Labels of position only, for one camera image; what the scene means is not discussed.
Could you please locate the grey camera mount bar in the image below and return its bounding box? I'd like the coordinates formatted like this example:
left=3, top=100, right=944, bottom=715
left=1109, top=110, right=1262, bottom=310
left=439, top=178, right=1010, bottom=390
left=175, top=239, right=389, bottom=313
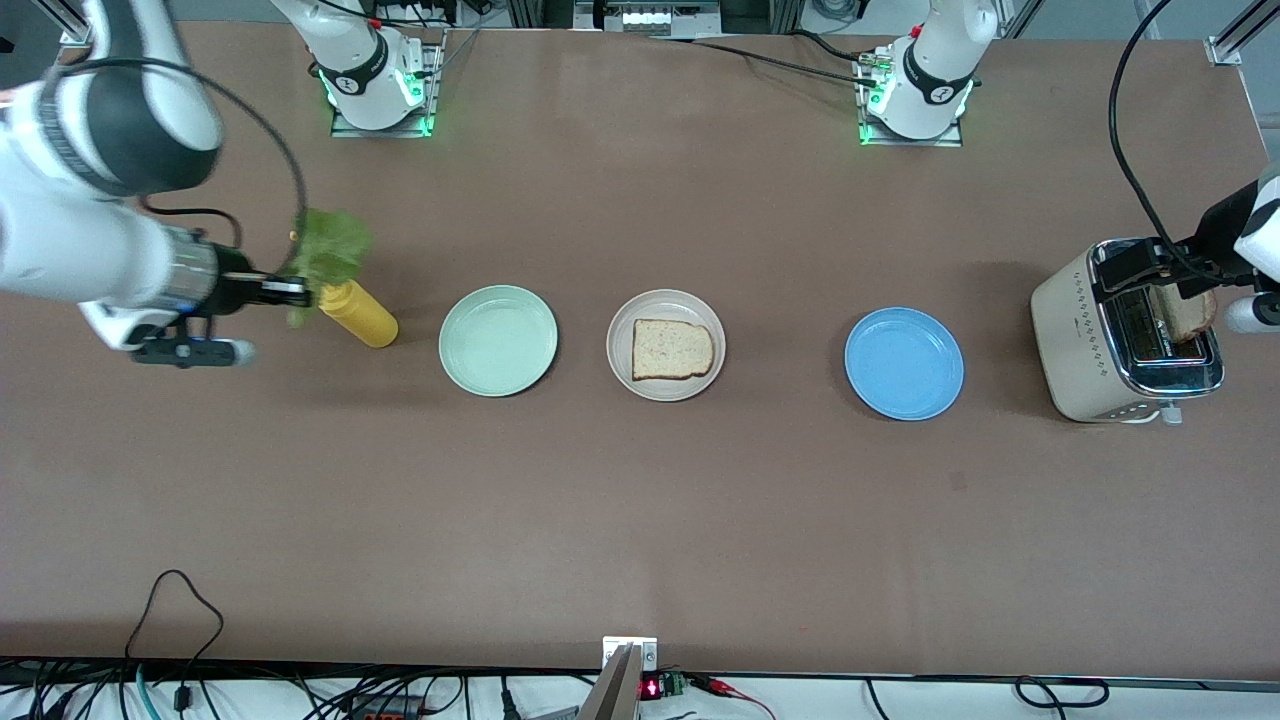
left=575, top=645, right=642, bottom=720

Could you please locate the beige chrome toaster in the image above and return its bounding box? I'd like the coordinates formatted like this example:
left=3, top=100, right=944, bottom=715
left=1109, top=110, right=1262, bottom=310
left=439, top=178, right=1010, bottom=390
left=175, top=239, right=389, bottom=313
left=1030, top=237, right=1226, bottom=426

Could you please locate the black coiled cable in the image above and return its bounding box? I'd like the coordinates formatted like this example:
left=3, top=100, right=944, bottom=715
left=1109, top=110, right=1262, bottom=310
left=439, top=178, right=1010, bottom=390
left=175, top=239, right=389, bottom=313
left=865, top=677, right=1111, bottom=713

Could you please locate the red clip lead cable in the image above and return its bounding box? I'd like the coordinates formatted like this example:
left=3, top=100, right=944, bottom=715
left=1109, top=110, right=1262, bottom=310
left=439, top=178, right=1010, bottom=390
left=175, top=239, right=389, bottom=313
left=690, top=675, right=776, bottom=720

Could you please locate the black box with lit panel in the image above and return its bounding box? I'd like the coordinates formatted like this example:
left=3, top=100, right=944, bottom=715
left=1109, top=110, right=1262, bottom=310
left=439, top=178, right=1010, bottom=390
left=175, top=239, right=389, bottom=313
left=575, top=0, right=721, bottom=36

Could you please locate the black cable across table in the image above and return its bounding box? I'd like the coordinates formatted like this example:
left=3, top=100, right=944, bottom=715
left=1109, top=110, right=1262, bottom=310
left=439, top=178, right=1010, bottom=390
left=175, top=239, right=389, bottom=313
left=650, top=33, right=883, bottom=89

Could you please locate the thin black looped cable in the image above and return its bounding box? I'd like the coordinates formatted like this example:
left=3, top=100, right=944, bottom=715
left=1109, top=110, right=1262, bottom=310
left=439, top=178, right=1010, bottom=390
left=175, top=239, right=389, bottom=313
left=125, top=570, right=226, bottom=720

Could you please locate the green lettuce leaf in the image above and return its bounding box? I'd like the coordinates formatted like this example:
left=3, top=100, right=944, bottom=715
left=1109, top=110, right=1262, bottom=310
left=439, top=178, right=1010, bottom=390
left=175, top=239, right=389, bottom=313
left=285, top=208, right=374, bottom=328

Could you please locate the brown bread slice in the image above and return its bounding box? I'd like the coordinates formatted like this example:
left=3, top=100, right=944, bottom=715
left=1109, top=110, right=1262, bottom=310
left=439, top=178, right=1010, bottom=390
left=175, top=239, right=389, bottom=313
left=632, top=319, right=716, bottom=381
left=1160, top=287, right=1219, bottom=344

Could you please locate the beige plate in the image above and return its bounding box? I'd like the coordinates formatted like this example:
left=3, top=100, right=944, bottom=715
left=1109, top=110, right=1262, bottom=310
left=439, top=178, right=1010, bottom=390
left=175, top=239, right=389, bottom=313
left=606, top=289, right=727, bottom=403

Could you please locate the blue plate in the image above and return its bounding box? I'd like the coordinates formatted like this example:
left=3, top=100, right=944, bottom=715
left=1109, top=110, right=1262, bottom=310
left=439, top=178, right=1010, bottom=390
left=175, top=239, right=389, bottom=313
left=844, top=307, right=965, bottom=422

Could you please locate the aluminium table corner bracket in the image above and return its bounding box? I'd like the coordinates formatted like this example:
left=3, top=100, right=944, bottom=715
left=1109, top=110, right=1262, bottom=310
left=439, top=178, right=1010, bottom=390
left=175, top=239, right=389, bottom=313
left=1205, top=0, right=1280, bottom=67
left=35, top=0, right=93, bottom=46

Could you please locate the white metal mounting bracket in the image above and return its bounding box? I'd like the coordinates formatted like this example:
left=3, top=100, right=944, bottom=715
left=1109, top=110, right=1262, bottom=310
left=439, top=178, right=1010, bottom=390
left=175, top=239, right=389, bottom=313
left=603, top=637, right=658, bottom=673

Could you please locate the yellow squeeze mustard bottle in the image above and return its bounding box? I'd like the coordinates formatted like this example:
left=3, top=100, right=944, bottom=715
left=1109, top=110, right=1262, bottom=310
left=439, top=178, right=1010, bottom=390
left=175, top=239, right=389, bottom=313
left=290, top=230, right=400, bottom=349

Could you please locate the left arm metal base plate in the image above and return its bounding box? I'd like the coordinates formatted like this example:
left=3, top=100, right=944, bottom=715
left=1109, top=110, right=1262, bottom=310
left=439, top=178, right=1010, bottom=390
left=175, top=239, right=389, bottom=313
left=858, top=45, right=964, bottom=148

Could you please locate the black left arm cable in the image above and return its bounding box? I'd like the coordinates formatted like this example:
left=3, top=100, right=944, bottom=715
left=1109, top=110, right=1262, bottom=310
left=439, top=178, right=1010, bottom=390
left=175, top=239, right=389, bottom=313
left=1108, top=0, right=1251, bottom=291

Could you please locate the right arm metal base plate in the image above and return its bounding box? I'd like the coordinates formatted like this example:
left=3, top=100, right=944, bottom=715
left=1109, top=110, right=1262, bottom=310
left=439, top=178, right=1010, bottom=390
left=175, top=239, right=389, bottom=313
left=330, top=30, right=446, bottom=139

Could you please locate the light green plate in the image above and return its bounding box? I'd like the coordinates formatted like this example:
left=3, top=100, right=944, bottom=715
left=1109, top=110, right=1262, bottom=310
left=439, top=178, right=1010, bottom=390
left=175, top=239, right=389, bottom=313
left=438, top=285, right=559, bottom=398

